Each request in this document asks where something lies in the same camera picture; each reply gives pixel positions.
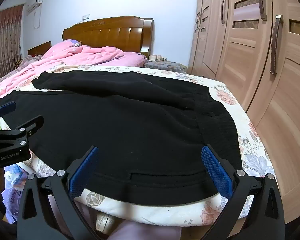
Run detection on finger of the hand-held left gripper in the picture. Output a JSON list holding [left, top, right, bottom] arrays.
[[0, 101, 17, 118], [0, 115, 44, 155]]

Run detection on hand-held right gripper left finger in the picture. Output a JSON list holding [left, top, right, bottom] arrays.
[[16, 145, 100, 240]]

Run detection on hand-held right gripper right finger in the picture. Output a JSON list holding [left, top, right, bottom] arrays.
[[201, 144, 285, 240]]

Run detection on black pants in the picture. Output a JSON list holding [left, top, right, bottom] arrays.
[[0, 70, 243, 207]]

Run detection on printed plastic bag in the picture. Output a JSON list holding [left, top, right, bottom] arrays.
[[4, 164, 37, 223]]

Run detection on floral bed sheet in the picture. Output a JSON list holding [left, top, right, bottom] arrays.
[[0, 64, 275, 227]]

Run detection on brown patterned curtain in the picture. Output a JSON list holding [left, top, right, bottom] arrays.
[[0, 5, 24, 83]]

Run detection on brown wooden nightstand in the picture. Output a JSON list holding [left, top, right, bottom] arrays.
[[27, 41, 52, 57]]

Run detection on pink quilt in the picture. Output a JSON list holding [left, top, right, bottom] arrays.
[[0, 39, 147, 100]]

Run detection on white air conditioner pipe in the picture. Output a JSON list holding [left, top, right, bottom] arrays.
[[33, 11, 42, 29]]

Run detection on white air conditioner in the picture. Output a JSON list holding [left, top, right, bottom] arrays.
[[26, 0, 44, 13]]

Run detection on light wooden wardrobe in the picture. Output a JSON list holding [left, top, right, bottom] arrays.
[[187, 0, 300, 230]]

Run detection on brown wooden headboard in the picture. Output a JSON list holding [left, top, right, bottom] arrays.
[[62, 16, 155, 55]]

